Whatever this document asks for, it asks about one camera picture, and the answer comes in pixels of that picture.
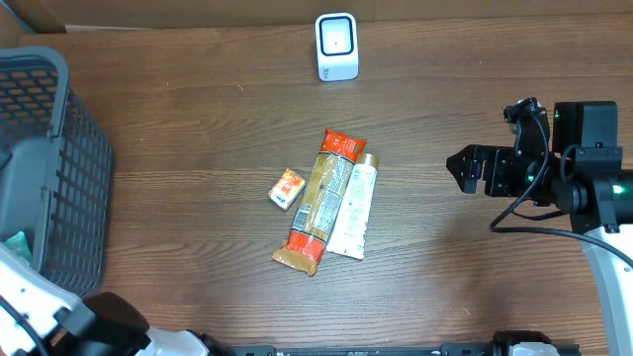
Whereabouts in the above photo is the white tube gold cap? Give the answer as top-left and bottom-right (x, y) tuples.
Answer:
(326, 153), (380, 260)

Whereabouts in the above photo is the orange brown snack packet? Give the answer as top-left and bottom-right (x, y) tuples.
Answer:
(272, 129), (367, 276)

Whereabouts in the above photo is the small orange box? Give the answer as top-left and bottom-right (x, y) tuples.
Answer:
(268, 168), (306, 211)

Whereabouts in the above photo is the teal snack pouch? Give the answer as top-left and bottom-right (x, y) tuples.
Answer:
(3, 231), (33, 265)

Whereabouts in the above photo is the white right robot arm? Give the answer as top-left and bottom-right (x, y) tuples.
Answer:
(446, 124), (632, 355)

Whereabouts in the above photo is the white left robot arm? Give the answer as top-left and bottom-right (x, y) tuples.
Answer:
(1, 139), (232, 355)

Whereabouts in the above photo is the white barcode scanner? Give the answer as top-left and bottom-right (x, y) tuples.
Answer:
(315, 12), (359, 82)

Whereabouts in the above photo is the grey plastic mesh basket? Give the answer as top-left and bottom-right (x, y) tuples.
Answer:
(1, 46), (115, 297)

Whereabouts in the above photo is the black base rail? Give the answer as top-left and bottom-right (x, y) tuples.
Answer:
(231, 330), (582, 356)

